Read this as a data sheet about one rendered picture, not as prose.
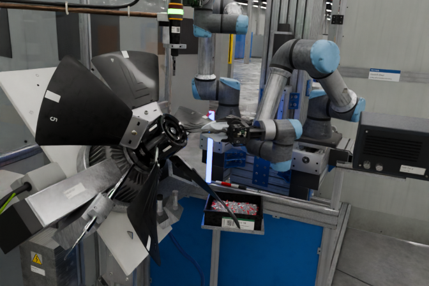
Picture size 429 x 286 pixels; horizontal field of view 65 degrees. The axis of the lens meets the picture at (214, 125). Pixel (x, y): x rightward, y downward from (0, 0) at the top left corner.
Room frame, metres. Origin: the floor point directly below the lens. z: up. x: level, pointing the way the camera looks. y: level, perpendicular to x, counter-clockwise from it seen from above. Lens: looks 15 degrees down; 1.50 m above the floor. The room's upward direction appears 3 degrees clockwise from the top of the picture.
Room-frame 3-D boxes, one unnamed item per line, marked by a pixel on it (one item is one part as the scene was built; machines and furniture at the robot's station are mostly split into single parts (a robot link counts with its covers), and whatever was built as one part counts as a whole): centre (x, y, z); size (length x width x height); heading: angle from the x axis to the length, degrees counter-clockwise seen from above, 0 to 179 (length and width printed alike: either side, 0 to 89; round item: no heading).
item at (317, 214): (1.36, -0.08, 0.82); 0.90 x 0.04 x 0.08; 70
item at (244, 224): (1.17, -0.09, 0.85); 0.22 x 0.17 x 0.07; 84
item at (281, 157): (1.20, -0.25, 1.08); 0.11 x 0.08 x 0.11; 45
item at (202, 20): (1.42, 0.05, 1.54); 0.11 x 0.08 x 0.11; 89
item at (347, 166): (1.17, -0.58, 1.04); 0.24 x 0.03 x 0.03; 70
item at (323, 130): (1.63, -0.52, 1.09); 0.15 x 0.15 x 0.10
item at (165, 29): (1.05, 0.14, 1.50); 0.09 x 0.07 x 0.10; 105
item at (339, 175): (1.21, -0.49, 0.96); 0.03 x 0.03 x 0.20; 70
